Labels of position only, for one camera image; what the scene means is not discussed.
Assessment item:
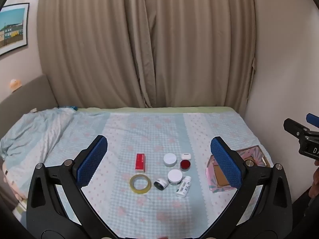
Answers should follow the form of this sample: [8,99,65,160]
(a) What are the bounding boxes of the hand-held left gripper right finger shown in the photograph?
[199,136,293,239]

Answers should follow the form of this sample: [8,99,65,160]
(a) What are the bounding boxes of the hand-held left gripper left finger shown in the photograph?
[26,135,117,239]

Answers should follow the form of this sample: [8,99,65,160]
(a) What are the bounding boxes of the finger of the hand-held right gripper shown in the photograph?
[284,118,311,139]
[306,113,319,125]

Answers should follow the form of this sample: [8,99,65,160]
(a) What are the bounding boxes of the pink patterned box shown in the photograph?
[206,145,273,193]

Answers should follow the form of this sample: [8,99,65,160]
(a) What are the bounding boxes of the white lidded round jar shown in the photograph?
[163,153,177,168]

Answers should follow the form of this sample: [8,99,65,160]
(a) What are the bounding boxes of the person's right hand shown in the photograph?
[308,159,319,200]

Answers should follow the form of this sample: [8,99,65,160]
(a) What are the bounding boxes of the blue checked printed blanket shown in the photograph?
[5,108,273,239]

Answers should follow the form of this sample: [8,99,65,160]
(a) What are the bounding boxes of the red rectangular box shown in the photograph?
[135,153,146,172]

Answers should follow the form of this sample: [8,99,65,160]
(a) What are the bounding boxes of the white plastic bottle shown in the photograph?
[176,176,192,198]

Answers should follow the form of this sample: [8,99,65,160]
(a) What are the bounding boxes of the yellow tape roll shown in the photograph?
[129,174,152,194]

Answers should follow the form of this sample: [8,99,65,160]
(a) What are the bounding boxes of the white jar with dark label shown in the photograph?
[167,169,183,186]

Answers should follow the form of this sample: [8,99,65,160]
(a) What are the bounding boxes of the bunched light blue duvet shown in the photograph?
[0,108,76,160]

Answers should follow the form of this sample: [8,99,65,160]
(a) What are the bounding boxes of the small dark jar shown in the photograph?
[154,178,167,190]

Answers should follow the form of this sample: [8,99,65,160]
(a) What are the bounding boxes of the pale green mattress pad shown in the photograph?
[76,106,236,114]

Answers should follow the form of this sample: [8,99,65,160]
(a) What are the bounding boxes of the pale pink cloth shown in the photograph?
[2,170,28,203]

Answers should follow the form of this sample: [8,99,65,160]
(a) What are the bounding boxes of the grey headboard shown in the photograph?
[0,74,59,140]

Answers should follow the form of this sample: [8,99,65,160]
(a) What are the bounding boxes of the beige curtain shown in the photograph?
[37,0,257,109]

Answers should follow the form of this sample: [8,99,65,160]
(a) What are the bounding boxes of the framed wall picture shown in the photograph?
[0,2,30,56]

